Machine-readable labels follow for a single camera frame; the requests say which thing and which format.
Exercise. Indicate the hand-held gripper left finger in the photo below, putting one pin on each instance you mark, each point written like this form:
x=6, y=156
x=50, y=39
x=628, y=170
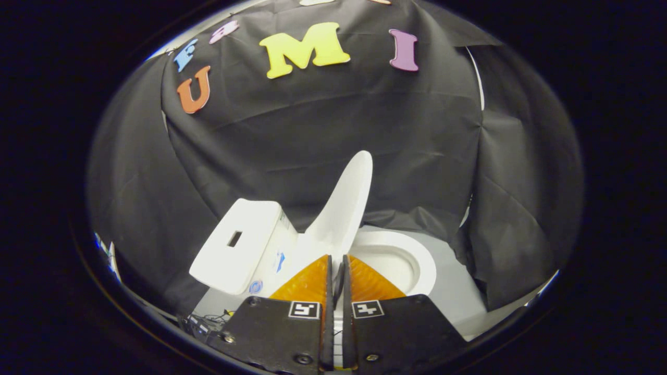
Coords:
x=328, y=323

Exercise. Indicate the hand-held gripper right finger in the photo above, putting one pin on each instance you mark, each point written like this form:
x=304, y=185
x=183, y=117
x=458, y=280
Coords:
x=346, y=323

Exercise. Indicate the white toilet bowl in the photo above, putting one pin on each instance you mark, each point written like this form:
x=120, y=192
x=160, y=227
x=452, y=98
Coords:
x=401, y=260

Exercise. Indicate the white toilet tank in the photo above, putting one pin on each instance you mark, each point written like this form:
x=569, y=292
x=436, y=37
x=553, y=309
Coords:
x=245, y=239

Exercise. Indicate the black electronic device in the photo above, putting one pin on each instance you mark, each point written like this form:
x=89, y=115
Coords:
x=200, y=327

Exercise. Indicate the black backdrop cloth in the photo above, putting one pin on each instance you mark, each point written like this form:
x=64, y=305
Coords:
x=312, y=130

